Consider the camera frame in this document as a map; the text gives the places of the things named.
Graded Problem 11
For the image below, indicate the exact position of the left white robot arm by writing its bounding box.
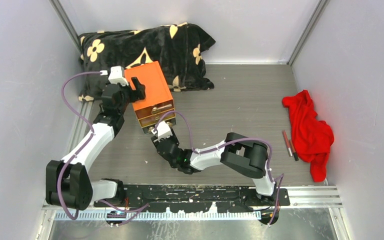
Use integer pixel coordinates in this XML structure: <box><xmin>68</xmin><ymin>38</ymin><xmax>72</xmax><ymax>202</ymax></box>
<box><xmin>45</xmin><ymin>76</ymin><xmax>146</xmax><ymax>211</ymax></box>

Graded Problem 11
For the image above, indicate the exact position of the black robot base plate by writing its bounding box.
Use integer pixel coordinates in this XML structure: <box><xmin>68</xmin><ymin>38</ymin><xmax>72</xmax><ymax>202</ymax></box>
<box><xmin>107</xmin><ymin>184</ymin><xmax>291</xmax><ymax>213</ymax></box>

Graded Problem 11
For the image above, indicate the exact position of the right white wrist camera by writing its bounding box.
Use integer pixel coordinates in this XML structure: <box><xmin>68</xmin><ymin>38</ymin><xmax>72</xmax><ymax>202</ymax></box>
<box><xmin>151</xmin><ymin>121</ymin><xmax>173</xmax><ymax>141</ymax></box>

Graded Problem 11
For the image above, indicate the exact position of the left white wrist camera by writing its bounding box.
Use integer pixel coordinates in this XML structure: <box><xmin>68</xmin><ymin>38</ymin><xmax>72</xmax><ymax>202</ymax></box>
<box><xmin>108</xmin><ymin>65</ymin><xmax>130</xmax><ymax>87</ymax></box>

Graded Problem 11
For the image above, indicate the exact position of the orange drawer organizer box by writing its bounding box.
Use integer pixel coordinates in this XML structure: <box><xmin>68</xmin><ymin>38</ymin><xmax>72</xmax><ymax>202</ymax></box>
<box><xmin>124</xmin><ymin>61</ymin><xmax>176</xmax><ymax>134</ymax></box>

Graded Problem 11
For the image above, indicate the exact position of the orange brown lip pen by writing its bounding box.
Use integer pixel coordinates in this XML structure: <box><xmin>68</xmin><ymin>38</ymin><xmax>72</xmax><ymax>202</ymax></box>
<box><xmin>289</xmin><ymin>139</ymin><xmax>299</xmax><ymax>161</ymax></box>

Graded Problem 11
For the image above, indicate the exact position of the red cloth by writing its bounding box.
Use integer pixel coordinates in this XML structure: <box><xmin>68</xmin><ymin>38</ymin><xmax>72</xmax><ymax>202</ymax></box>
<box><xmin>281</xmin><ymin>90</ymin><xmax>335</xmax><ymax>183</ymax></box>

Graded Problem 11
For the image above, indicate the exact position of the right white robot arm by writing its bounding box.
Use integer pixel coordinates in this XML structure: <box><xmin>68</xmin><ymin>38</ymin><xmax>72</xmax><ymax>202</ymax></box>
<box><xmin>151</xmin><ymin>132</ymin><xmax>278</xmax><ymax>206</ymax></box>

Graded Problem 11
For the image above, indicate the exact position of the black floral plush blanket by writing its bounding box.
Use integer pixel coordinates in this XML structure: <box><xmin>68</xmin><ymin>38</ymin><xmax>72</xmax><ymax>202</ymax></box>
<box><xmin>78</xmin><ymin>22</ymin><xmax>216</xmax><ymax>102</ymax></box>

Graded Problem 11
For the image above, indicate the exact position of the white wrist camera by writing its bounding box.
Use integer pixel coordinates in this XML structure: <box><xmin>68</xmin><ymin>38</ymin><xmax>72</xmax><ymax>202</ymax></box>
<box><xmin>108</xmin><ymin>65</ymin><xmax>130</xmax><ymax>87</ymax></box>
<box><xmin>151</xmin><ymin>121</ymin><xmax>173</xmax><ymax>141</ymax></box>

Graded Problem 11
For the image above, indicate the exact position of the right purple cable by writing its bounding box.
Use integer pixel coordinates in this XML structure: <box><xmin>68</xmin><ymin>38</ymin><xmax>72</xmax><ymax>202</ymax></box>
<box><xmin>153</xmin><ymin>110</ymin><xmax>284</xmax><ymax>226</ymax></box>

